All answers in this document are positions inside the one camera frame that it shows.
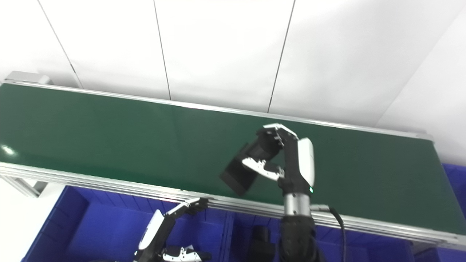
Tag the green conveyor belt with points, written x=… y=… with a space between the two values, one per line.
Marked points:
x=109 y=138

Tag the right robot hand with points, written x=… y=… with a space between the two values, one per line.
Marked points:
x=296 y=167

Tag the blue plastic bin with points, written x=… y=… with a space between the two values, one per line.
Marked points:
x=102 y=229
x=364 y=247
x=455 y=196

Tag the black cylinder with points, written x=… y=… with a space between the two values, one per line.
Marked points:
x=262 y=243
x=240 y=174

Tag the aluminium conveyor leg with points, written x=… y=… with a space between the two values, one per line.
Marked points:
x=25 y=187

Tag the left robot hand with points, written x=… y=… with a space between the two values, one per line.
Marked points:
x=156 y=233

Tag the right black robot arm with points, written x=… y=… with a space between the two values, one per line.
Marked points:
x=296 y=225

